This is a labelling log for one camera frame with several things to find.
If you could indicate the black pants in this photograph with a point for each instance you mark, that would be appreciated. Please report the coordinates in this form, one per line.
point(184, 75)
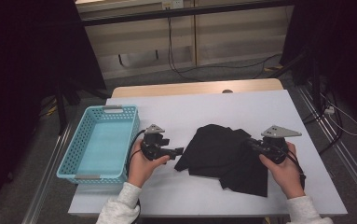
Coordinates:
point(219, 155)

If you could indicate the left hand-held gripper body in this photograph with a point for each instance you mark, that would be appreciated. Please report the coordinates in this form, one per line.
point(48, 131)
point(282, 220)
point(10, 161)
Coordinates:
point(153, 146)

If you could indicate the light blue plastic basket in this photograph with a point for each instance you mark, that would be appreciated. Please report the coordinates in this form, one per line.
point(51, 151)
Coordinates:
point(104, 146)

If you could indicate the beige cabinet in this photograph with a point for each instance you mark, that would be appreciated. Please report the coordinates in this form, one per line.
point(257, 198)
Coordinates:
point(229, 37)

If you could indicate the black horizontal bar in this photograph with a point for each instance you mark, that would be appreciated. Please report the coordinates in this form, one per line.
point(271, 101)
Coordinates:
point(182, 11)

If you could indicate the black curtain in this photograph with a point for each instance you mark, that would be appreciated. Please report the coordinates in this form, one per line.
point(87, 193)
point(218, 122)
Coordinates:
point(17, 62)
point(347, 37)

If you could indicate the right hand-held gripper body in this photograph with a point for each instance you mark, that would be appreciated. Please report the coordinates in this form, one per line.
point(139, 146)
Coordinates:
point(278, 132)

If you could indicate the yellow floor tape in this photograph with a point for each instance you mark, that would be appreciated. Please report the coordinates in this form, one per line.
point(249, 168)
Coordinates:
point(52, 110)
point(273, 67)

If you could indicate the black stand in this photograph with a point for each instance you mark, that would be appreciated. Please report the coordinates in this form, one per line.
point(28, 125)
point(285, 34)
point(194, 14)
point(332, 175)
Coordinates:
point(61, 115)
point(315, 81)

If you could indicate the white table cover sheet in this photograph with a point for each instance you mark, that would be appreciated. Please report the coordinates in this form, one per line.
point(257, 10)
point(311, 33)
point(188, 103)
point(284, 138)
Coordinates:
point(213, 109)

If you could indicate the wooden table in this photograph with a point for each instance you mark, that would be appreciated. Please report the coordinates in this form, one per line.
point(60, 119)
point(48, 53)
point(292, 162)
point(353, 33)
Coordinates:
point(167, 88)

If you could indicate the person's left hand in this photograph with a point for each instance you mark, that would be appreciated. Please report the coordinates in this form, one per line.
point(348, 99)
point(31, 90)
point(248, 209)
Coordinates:
point(139, 169)

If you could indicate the white wall socket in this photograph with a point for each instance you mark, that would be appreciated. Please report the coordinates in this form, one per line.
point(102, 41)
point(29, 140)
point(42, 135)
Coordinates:
point(173, 3)

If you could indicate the metal floor rail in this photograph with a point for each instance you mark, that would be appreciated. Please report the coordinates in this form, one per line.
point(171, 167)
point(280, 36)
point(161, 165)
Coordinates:
point(353, 174)
point(42, 186)

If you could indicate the white plug adapter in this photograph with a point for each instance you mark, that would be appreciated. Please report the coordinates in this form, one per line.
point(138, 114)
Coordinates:
point(329, 110)

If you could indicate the person's right hand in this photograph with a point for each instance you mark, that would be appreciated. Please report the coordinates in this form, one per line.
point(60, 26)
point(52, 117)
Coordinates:
point(286, 177)

